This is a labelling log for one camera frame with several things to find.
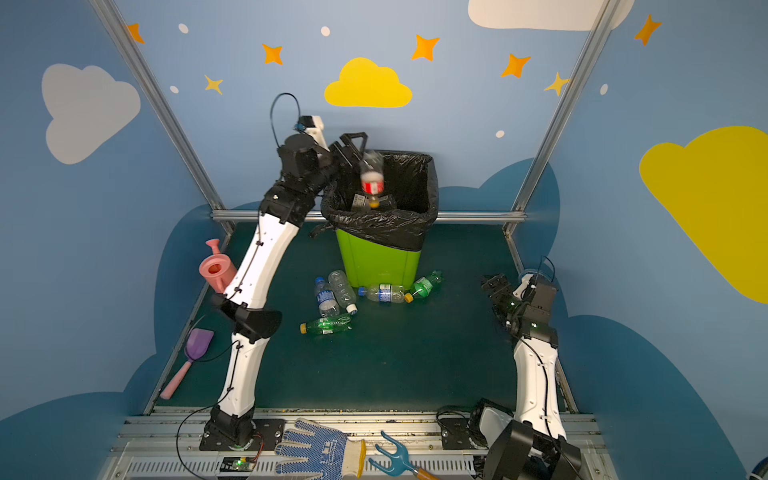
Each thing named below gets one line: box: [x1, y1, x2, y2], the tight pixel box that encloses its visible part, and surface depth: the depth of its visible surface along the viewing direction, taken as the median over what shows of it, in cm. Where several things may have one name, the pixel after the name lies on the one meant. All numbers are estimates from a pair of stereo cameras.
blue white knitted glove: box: [274, 419, 367, 480], surface depth 73 cm
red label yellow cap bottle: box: [360, 151, 385, 209], surface depth 82 cm
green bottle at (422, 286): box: [410, 270, 444, 298], surface depth 101 cm
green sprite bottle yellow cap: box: [299, 314, 353, 335], surface depth 91 cm
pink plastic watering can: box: [199, 239, 237, 295], surface depth 95 cm
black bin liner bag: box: [311, 150, 439, 252], surface depth 79 cm
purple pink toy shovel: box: [160, 328, 215, 400], surface depth 90 cm
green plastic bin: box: [336, 229, 422, 290], surface depth 92 cm
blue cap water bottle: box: [358, 284, 405, 303], surface depth 100 cm
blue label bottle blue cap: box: [314, 276, 340, 317], surface depth 97 cm
